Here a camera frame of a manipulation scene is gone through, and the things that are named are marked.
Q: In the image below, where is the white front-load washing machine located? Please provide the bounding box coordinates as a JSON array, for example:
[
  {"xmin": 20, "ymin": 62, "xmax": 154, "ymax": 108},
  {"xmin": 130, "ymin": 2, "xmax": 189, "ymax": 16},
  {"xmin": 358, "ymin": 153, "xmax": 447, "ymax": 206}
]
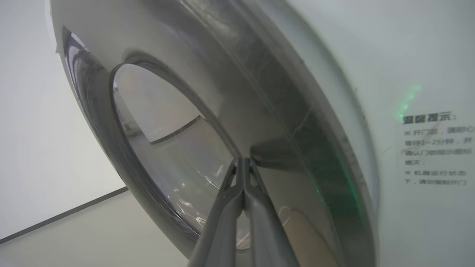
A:
[{"xmin": 286, "ymin": 0, "xmax": 475, "ymax": 267}]

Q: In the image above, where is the black text notice sticker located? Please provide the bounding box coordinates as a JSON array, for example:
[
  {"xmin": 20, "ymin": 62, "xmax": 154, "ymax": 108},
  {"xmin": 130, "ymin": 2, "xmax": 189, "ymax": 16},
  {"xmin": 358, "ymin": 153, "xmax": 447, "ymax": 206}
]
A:
[{"xmin": 402, "ymin": 111, "xmax": 475, "ymax": 187}]

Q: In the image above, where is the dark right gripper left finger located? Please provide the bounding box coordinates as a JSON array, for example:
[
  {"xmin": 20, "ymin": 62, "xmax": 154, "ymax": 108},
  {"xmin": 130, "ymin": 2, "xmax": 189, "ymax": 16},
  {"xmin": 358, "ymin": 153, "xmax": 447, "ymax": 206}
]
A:
[{"xmin": 187, "ymin": 158, "xmax": 245, "ymax": 267}]

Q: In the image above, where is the round glass washer door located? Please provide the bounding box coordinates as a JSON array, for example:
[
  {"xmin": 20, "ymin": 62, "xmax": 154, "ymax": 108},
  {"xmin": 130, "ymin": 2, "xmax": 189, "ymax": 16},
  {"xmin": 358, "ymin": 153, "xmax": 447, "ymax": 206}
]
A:
[{"xmin": 49, "ymin": 0, "xmax": 380, "ymax": 267}]

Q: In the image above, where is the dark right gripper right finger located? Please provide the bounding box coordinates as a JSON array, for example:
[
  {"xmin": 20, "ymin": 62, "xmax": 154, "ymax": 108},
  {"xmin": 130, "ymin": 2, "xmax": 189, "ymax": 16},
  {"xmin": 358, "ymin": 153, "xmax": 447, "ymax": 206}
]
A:
[{"xmin": 243, "ymin": 158, "xmax": 299, "ymax": 267}]

